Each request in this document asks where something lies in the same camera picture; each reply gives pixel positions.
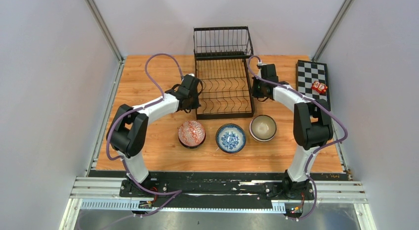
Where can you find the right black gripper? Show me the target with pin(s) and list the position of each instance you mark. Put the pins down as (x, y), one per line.
(254, 92)

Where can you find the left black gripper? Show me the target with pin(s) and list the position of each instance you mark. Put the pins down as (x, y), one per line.
(195, 104)

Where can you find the black wire dish rack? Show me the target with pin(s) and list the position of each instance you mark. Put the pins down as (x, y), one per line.
(221, 55)

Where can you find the blue floral bowl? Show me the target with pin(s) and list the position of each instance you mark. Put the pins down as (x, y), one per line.
(230, 138)

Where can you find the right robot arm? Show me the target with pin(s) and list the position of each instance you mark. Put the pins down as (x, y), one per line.
(312, 126)

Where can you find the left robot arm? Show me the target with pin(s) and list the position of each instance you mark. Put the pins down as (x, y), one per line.
(127, 134)

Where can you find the white orange bowl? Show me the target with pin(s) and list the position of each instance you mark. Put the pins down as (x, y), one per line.
(263, 128)

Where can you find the red patterned bowl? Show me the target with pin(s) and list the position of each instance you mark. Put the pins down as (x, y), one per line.
(191, 134)

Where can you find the black white checkerboard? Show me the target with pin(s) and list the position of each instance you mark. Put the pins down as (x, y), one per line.
(307, 74)

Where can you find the small red toy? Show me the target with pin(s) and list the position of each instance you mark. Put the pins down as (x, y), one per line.
(319, 87)

